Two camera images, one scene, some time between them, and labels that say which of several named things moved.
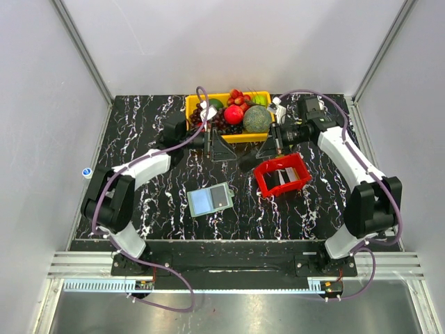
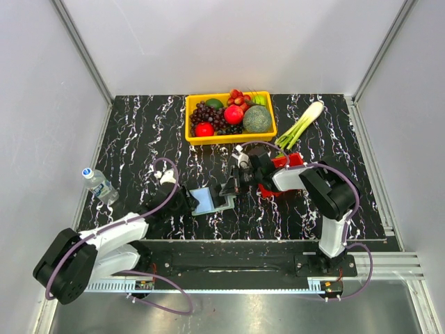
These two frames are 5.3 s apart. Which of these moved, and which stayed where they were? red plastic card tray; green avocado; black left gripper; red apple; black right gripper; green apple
Moved: black right gripper; black left gripper
Stayed: green avocado; red plastic card tray; green apple; red apple
